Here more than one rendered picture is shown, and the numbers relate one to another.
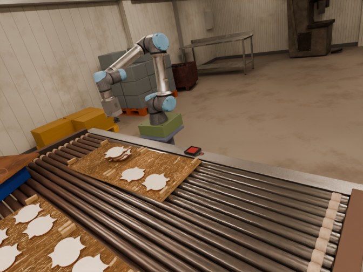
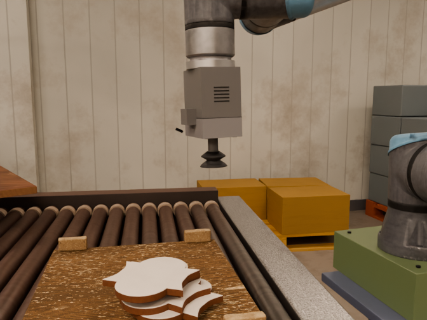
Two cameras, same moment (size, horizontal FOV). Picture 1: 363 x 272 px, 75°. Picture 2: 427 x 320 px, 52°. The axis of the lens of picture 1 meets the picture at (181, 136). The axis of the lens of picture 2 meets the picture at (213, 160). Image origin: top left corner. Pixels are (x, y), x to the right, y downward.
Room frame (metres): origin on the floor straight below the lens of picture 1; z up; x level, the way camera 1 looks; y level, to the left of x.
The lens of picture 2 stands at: (0.90, -0.03, 1.26)
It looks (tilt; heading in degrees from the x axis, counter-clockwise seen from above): 8 degrees down; 37
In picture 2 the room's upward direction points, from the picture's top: straight up
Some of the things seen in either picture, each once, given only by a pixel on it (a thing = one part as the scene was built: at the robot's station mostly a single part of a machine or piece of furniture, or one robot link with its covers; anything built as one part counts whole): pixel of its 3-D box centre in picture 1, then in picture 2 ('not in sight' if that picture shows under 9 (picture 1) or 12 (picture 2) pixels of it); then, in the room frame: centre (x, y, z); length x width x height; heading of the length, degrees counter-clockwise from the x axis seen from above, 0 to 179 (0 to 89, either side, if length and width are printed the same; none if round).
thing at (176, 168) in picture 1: (153, 171); not in sight; (1.12, 0.19, 0.93); 0.41 x 0.35 x 0.02; 50
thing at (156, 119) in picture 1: (157, 115); (419, 223); (1.81, 0.15, 1.01); 0.15 x 0.15 x 0.10
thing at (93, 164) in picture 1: (107, 158); (140, 287); (1.40, 0.51, 0.93); 0.41 x 0.35 x 0.02; 49
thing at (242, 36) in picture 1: (216, 56); not in sight; (7.71, -1.59, 0.55); 2.14 x 0.84 x 1.11; 53
